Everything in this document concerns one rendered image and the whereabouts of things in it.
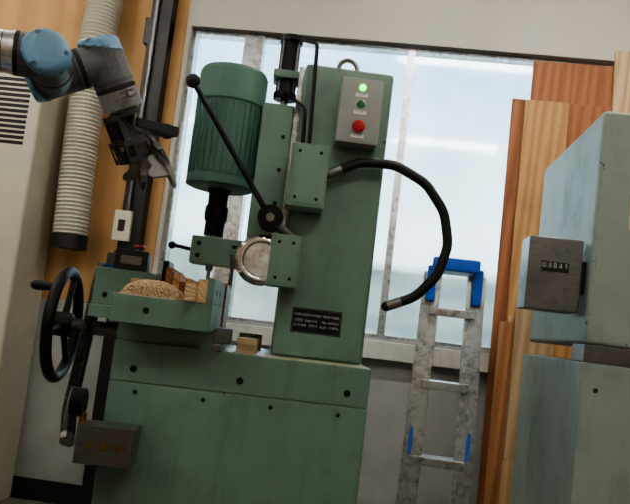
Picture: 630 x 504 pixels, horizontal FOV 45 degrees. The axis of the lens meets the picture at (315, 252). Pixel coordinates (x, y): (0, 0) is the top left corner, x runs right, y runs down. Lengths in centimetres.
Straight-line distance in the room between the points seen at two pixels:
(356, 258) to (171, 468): 64
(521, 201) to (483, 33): 79
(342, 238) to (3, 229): 181
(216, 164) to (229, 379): 53
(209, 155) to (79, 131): 155
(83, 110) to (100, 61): 165
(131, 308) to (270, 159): 53
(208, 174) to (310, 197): 28
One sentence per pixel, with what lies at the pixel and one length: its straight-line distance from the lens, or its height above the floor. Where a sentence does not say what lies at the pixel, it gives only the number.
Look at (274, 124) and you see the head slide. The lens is 191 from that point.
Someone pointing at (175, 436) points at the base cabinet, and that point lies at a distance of 173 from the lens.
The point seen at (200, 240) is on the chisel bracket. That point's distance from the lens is 190.
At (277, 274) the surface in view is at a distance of 172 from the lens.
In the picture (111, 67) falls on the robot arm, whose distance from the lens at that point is 176.
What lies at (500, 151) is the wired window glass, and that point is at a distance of 342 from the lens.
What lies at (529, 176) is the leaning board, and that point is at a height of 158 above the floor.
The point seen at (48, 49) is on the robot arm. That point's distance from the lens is 162.
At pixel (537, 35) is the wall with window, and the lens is 352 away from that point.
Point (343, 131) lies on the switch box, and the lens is 181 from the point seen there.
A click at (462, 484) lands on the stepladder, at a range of 255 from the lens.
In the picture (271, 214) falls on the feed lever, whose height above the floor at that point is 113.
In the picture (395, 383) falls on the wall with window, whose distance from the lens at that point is 322.
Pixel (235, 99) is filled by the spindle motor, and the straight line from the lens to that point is 191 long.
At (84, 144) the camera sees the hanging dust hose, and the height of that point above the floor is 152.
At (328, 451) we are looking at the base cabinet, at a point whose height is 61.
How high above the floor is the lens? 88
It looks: 6 degrees up
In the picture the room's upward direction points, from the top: 7 degrees clockwise
